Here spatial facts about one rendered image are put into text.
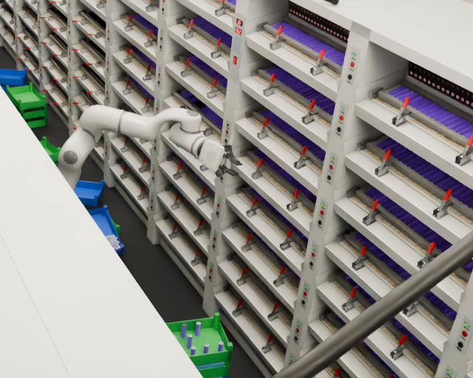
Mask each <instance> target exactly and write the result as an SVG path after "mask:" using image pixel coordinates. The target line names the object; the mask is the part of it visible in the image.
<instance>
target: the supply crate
mask: <svg viewBox="0 0 473 378"><path fill-rule="evenodd" d="M219 318H220V314H219V312H217V313H214V317H210V318H204V319H193V320H186V321H180V322H169V323H165V324H166V325H167V327H168V328H169V329H170V331H171V333H172V334H173V335H176V340H177V341H178V343H179V344H180V346H181V347H182V348H183V350H184V351H185V353H186V354H187V356H188V357H189V358H190V360H191V361H192V363H193V364H194V366H198V365H207V364H212V363H218V362H227V361H231V356H232V350H233V344H232V343H229V341H228V339H227V336H226V334H225V333H224V329H223V328H222V325H221V322H220V320H219ZM197 322H200V323H201V324H200V336H198V337H197V336H195V330H196V323H197ZM183 323H185V324H186V325H187V326H186V334H185V337H184V338H182V337H181V333H182V324H183ZM188 335H192V342H191V346H192V347H196V351H195V355H191V349H187V340H188ZM220 341H222V342H223V343H224V344H223V350H222V351H221V352H218V343H219V342H220ZM204 344H209V351H208V353H205V354H203V349H204Z"/></svg>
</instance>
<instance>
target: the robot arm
mask: <svg viewBox="0 0 473 378"><path fill-rule="evenodd" d="M168 121H176V122H179V123H176V124H175V125H173V127H172V128H171V129H170V131H169V134H168V138H169V140H170V141H171V142H172V143H174V144H175V145H177V146H179V147H180V148H182V149H184V150H185V151H187V152H188V153H190V154H192V155H194V158H196V159H197V158H198V160H199V161H200V162H201V163H202V164H203V165H204V166H206V167H207V168H208V169H210V170H212V171H213V172H214V173H215V174H216V176H217V177H221V176H222V175H223V174H225V173H228V174H230V175H232V176H238V175H239V173H238V172H236V171H234V170H233V169H228V168H227V167H226V166H225V164H226V162H227V159H230V162H231V163H233V164H235V165H237V166H242V165H243V164H242V163H240V160H237V159H236V158H235V156H233V152H232V145H223V144H221V143H219V142H216V141H214V140H210V139H208V138H206V137H204V136H203V135H201V134H200V124H201V116H200V114H199V113H197V112H194V111H191V110H188V109H182V108H176V107H174V108H170V109H166V110H164V111H162V112H160V113H159V114H157V115H156V116H154V117H151V118H149V117H145V116H142V115H138V114H134V113H131V112H126V111H123V110H120V109H114V108H112V107H108V106H102V105H94V106H90V107H89V108H88V109H86V110H85V112H84V113H83V114H82V115H81V117H80V123H79V125H78V127H77V129H76V130H75V131H74V133H73V134H72V135H71V136H70V137H69V139H68V140H67V141H66V143H65V144H64V145H63V146H62V149H61V151H60V152H59V156H58V166H57V168H58V170H59V172H60V173H61V174H62V175H63V177H64V178H65V180H66V182H67V183H68V184H69V185H70V187H71V189H72V190H73V191H74V188H75V187H76V185H77V182H78V180H79V178H80V175H81V168H82V165H83V163H84V161H85V159H86V158H87V156H88V155H89V153H90V152H91V150H93V148H94V147H95V145H96V144H97V142H98V141H99V139H100V138H101V135H102V133H103V130H106V131H112V132H115V133H118V134H123V135H127V136H130V137H136V138H139V139H142V140H154V139H155V138H156V137H157V135H158V132H159V131H160V129H161V126H162V125H163V124H164V123H165V122H168Z"/></svg>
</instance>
